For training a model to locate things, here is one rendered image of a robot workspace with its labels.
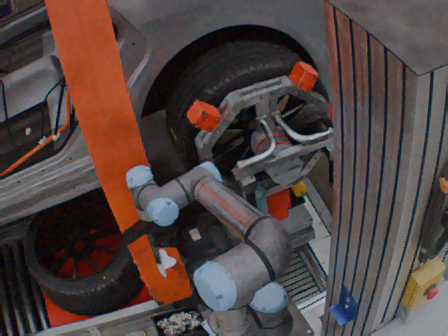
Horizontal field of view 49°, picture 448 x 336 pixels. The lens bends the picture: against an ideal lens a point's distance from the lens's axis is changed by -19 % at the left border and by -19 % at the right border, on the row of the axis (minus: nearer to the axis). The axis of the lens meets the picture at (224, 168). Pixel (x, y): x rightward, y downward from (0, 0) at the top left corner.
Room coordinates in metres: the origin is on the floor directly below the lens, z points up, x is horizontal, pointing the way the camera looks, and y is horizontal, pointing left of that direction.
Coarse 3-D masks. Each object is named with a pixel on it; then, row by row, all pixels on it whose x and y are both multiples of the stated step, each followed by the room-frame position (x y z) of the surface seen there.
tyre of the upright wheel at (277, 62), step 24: (216, 48) 1.89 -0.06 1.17; (240, 48) 1.86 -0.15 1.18; (264, 48) 1.85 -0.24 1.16; (288, 48) 1.95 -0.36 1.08; (192, 72) 1.83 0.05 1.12; (216, 72) 1.75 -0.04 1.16; (240, 72) 1.71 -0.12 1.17; (264, 72) 1.72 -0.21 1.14; (288, 72) 1.74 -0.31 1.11; (192, 96) 1.72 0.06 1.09; (216, 96) 1.67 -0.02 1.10; (168, 120) 1.80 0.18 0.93; (192, 144) 1.64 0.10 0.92; (192, 168) 1.64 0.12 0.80
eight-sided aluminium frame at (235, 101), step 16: (272, 80) 1.69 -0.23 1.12; (288, 80) 1.68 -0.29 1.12; (240, 96) 1.63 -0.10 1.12; (256, 96) 1.62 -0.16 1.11; (272, 96) 1.63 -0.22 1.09; (304, 96) 1.67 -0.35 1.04; (320, 96) 1.72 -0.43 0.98; (224, 112) 1.61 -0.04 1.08; (224, 128) 1.59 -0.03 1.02; (320, 128) 1.70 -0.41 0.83; (208, 144) 1.57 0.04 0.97; (208, 160) 1.57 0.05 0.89; (304, 160) 1.71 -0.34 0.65; (304, 176) 1.66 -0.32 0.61; (240, 192) 1.59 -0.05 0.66; (272, 192) 1.62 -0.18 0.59
